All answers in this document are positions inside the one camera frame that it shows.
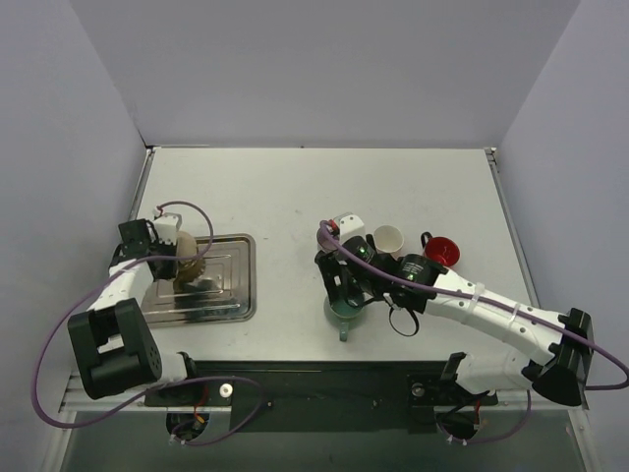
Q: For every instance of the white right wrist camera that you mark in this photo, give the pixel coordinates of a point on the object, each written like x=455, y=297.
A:
x=346, y=226

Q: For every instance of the pink faceted mug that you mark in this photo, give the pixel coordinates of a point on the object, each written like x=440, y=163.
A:
x=388, y=240

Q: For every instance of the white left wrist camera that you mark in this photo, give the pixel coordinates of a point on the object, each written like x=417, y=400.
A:
x=167, y=225

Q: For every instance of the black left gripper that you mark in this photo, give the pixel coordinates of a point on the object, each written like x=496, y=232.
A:
x=167, y=255

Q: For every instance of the lilac mug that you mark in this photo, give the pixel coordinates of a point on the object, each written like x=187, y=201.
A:
x=323, y=243

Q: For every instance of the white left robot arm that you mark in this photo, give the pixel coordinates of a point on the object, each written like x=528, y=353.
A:
x=112, y=343

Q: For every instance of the green mug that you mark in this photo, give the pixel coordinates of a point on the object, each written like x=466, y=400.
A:
x=343, y=317

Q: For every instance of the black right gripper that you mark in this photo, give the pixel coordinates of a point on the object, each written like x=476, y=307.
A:
x=334, y=268

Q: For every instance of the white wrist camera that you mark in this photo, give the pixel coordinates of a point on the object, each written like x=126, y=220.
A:
x=346, y=226
x=167, y=225

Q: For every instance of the metal tray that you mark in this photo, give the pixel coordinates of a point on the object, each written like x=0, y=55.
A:
x=221, y=288

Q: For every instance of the beige round mug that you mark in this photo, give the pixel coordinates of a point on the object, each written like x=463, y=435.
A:
x=189, y=265

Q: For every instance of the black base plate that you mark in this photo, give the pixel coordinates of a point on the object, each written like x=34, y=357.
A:
x=322, y=397

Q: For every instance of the red mug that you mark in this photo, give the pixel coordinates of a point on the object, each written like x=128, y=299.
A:
x=440, y=249

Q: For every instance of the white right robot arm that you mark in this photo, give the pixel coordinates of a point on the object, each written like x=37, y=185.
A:
x=549, y=351

